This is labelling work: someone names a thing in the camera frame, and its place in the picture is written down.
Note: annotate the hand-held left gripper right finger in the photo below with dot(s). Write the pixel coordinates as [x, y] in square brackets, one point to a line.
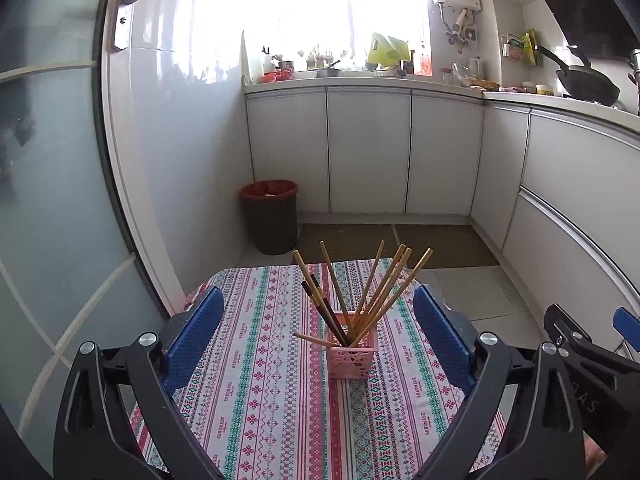
[440, 335]

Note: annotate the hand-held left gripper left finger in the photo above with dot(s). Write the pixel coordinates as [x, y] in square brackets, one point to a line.
[195, 335]

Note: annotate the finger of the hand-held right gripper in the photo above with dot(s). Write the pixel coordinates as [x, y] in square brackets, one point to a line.
[567, 327]
[629, 325]

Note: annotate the pink perforated plastic basket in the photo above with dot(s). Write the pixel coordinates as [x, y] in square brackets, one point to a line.
[350, 360]

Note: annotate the brown floor mat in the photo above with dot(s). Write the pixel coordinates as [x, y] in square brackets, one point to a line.
[345, 242]
[445, 245]

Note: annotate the patterned woven tablecloth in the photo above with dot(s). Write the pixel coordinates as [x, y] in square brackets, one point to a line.
[280, 410]

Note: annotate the dark trash bin red liner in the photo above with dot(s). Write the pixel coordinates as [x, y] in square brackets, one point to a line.
[270, 220]

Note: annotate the white window kitchen cabinet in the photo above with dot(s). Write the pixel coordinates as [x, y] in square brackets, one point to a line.
[370, 150]

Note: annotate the frosted glass sliding door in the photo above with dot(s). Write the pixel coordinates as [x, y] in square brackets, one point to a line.
[55, 185]

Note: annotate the black wok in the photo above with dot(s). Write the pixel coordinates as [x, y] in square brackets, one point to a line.
[587, 85]

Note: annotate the white kitchen countertop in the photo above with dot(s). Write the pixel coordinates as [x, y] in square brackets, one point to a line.
[400, 83]

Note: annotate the plate of food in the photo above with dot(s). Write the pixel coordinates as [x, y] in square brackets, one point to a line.
[482, 83]

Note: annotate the glass jar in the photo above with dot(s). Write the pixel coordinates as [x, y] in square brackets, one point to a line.
[445, 76]

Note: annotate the white jug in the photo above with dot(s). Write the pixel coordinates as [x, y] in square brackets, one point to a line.
[475, 67]

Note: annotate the red bowl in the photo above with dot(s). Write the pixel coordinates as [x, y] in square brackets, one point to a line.
[277, 76]

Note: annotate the red label bottle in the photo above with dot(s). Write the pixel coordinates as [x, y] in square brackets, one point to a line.
[425, 62]

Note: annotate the white bottle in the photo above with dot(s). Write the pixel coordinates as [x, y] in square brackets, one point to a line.
[268, 62]

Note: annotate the small metal pot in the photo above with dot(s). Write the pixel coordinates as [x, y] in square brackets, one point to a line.
[327, 72]

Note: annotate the yellow-green cloth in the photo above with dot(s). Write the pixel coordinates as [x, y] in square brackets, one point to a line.
[385, 50]

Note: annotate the metal pipe fittings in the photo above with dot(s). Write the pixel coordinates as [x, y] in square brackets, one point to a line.
[457, 27]

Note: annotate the dark range hood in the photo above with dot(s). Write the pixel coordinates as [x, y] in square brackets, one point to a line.
[590, 0]

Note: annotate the bright window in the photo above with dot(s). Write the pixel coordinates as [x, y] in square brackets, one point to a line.
[300, 5]

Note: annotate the wall seasoning rack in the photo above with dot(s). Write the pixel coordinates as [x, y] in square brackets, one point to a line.
[522, 50]

